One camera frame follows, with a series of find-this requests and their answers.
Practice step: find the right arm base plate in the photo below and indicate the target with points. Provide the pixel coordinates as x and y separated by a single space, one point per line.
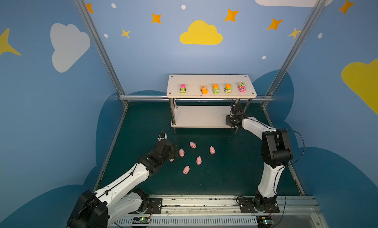
248 205

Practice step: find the white two-tier shelf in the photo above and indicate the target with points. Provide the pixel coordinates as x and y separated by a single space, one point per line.
204 116

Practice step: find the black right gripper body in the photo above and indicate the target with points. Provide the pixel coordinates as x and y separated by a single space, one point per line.
232 120

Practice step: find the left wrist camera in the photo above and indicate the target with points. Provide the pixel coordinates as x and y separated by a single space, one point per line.
162 136

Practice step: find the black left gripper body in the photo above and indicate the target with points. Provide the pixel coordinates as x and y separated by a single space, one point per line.
170 148

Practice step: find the orange green toy truck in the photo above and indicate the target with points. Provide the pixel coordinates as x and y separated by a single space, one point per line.
228 89

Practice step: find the orange green toy car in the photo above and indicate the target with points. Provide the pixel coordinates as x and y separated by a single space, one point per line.
215 89

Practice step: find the right controller board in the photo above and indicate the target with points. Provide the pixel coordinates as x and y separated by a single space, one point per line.
264 222

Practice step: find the left aluminium frame post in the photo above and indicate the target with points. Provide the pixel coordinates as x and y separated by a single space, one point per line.
85 14

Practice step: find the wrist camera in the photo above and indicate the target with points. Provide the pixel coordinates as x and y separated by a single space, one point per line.
236 109
162 136

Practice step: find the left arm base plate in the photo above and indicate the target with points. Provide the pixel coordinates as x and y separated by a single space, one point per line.
152 205

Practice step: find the controller board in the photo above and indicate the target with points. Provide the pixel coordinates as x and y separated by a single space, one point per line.
264 222
141 220

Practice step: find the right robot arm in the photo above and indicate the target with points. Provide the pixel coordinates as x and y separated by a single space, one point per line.
276 153

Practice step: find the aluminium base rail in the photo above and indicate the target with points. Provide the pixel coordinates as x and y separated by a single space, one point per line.
223 211

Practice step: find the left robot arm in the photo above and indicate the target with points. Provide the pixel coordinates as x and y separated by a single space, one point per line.
105 206

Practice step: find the pink green toy car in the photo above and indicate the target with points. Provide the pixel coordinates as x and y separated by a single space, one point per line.
241 87

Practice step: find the rear aluminium crossbar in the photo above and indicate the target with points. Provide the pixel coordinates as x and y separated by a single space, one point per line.
186 98

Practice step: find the pink green toy truck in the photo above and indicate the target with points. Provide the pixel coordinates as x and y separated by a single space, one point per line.
183 89

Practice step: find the right aluminium frame post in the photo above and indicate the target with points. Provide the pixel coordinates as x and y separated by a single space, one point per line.
306 29

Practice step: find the left controller board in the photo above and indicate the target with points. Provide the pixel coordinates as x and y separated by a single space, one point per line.
141 220

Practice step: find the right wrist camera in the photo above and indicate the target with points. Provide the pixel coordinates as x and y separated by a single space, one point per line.
236 109

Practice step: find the aluminium frame post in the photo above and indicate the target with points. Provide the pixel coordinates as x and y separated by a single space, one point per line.
306 29
85 14

